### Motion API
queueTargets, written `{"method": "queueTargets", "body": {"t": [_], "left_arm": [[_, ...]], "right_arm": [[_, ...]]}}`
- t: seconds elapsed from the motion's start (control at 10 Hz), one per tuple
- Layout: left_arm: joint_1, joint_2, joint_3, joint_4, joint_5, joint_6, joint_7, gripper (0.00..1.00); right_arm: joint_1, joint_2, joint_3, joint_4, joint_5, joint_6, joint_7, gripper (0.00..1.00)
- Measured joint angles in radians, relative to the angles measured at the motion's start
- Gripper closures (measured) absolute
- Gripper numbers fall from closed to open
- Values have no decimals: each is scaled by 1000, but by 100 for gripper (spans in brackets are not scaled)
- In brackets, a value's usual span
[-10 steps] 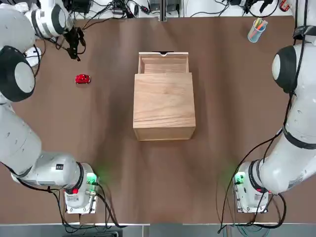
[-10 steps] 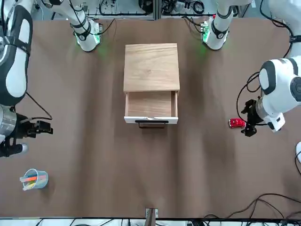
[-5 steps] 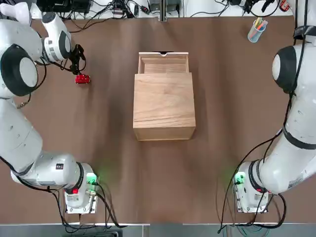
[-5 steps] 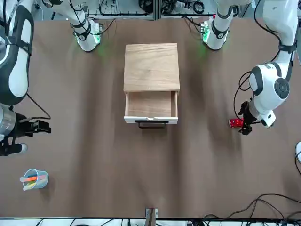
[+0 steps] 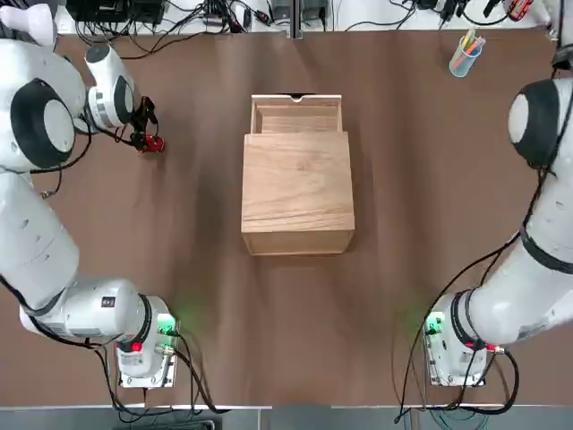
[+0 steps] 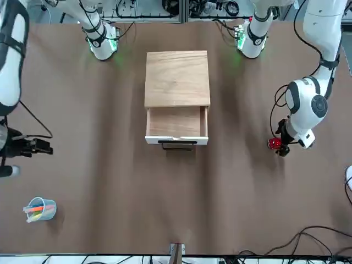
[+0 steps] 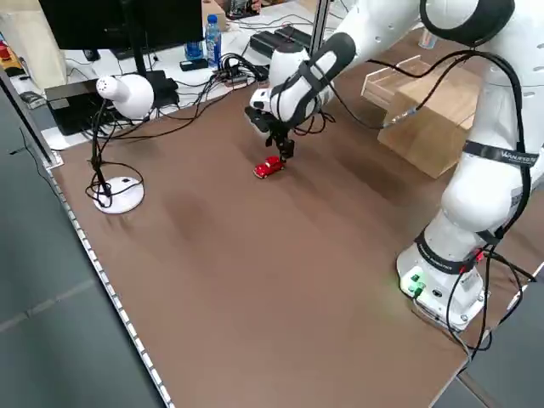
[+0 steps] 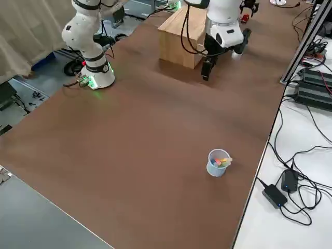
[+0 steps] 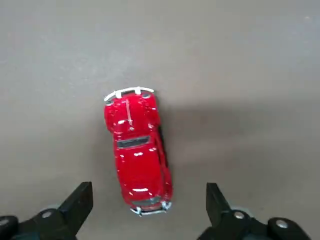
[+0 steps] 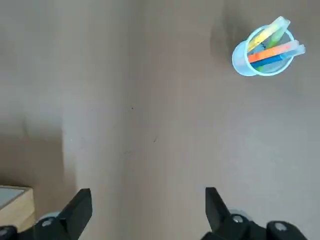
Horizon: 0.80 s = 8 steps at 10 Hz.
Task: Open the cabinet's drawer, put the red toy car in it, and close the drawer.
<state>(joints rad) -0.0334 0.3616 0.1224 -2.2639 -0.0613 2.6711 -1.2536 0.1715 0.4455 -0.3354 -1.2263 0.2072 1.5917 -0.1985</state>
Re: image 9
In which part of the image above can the red toy car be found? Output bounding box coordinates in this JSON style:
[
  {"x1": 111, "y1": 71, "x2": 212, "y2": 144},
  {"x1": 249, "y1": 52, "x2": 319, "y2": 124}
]
[{"x1": 103, "y1": 86, "x2": 174, "y2": 217}]

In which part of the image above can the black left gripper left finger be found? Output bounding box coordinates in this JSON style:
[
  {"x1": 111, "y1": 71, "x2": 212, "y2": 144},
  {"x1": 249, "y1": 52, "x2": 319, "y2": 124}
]
[{"x1": 0, "y1": 181, "x2": 94, "y2": 240}]

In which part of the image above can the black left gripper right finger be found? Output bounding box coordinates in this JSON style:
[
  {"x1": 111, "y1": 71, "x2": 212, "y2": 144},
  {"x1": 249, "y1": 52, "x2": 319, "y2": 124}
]
[{"x1": 199, "y1": 182, "x2": 313, "y2": 240}]

